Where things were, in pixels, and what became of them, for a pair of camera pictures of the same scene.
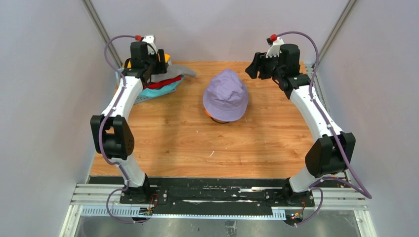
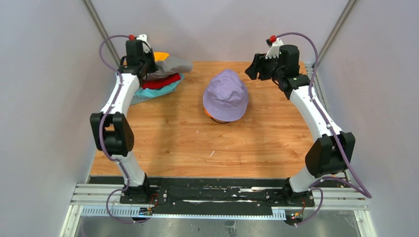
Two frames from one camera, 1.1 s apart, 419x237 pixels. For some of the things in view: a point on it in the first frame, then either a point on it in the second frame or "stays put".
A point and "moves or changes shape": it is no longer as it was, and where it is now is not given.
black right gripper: (258, 64) stays put
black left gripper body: (158, 67) to (148, 62)
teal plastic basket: (145, 94) stays put
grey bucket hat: (173, 72) moves or changes shape
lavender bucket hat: (226, 97) stays put
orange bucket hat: (207, 113) stays put
